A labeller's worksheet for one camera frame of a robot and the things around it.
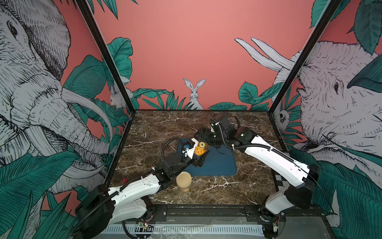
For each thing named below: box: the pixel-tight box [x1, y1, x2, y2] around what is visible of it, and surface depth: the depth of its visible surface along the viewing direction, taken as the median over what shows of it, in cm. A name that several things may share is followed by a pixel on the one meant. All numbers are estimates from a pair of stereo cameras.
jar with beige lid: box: [176, 171, 192, 193], surface depth 76 cm
